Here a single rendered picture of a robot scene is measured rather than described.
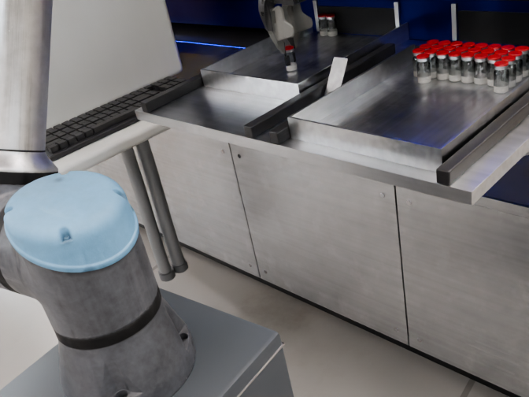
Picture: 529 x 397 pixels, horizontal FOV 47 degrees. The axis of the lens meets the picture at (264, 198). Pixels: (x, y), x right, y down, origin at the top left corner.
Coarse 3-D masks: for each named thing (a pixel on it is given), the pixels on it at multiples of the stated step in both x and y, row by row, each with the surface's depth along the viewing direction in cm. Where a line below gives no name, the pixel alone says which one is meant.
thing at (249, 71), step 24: (408, 24) 124; (264, 48) 132; (312, 48) 131; (336, 48) 128; (360, 48) 115; (216, 72) 118; (240, 72) 126; (264, 72) 123; (288, 72) 120; (312, 72) 118; (264, 96) 112; (288, 96) 107
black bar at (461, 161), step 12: (528, 96) 87; (516, 108) 84; (528, 108) 86; (504, 120) 82; (516, 120) 84; (480, 132) 80; (492, 132) 80; (504, 132) 82; (468, 144) 78; (480, 144) 78; (492, 144) 80; (456, 156) 76; (468, 156) 76; (480, 156) 78; (444, 168) 74; (456, 168) 74; (468, 168) 77; (444, 180) 74
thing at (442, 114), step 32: (384, 64) 106; (352, 96) 102; (384, 96) 101; (416, 96) 99; (448, 96) 97; (480, 96) 94; (512, 96) 86; (320, 128) 89; (352, 128) 93; (384, 128) 91; (416, 128) 89; (448, 128) 87; (480, 128) 81; (416, 160) 79
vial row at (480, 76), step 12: (420, 48) 104; (432, 60) 102; (444, 60) 101; (456, 60) 99; (468, 60) 98; (480, 60) 96; (492, 60) 94; (504, 60) 93; (432, 72) 103; (444, 72) 102; (456, 72) 100; (468, 72) 98; (480, 72) 97; (492, 72) 95; (480, 84) 98; (492, 84) 96
